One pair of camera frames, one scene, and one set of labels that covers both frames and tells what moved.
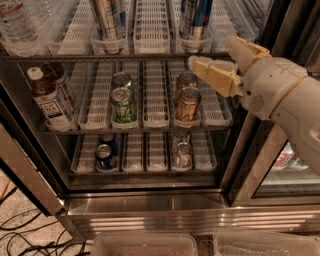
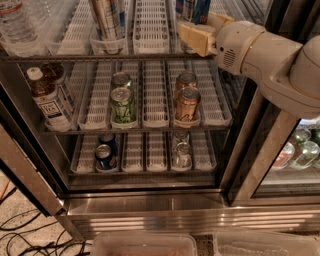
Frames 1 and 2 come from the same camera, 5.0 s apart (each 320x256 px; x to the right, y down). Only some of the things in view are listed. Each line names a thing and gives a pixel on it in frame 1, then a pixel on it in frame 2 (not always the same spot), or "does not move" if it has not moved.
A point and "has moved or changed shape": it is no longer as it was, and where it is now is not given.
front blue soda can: x=105 y=158 does not move
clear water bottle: x=16 y=24 does not move
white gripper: x=271 y=87 -> x=236 y=45
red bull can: x=195 y=20 has moved or changed shape
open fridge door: x=25 y=154 does not move
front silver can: x=183 y=157 does not move
